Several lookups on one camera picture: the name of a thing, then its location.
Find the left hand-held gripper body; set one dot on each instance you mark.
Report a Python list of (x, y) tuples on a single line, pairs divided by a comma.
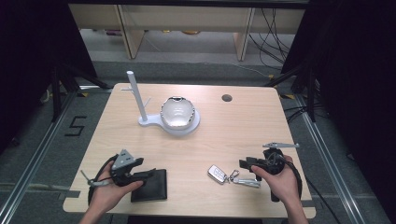
[(120, 174)]

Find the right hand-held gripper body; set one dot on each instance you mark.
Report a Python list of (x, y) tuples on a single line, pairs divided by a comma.
[(274, 163)]

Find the black leather wallet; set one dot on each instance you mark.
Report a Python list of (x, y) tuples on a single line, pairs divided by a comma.
[(152, 189)]

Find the white egg-shaped bowl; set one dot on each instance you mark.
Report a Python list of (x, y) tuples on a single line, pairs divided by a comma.
[(177, 113)]

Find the white key stand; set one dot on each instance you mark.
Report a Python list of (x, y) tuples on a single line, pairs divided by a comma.
[(137, 93)]

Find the person's left hand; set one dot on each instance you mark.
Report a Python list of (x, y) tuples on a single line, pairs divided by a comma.
[(109, 194)]

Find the person's right hand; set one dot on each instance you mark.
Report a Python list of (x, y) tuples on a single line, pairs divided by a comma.
[(283, 185)]

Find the black metal stand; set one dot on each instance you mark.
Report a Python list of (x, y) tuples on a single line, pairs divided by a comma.
[(56, 93), (310, 93)]

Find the black curtain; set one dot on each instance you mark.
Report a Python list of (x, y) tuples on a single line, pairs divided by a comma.
[(28, 46), (358, 77)]

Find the beige wooden desk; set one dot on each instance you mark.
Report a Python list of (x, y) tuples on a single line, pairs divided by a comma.
[(186, 17)]

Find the aluminium floor rail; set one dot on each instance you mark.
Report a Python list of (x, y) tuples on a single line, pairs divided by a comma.
[(34, 161), (330, 165)]

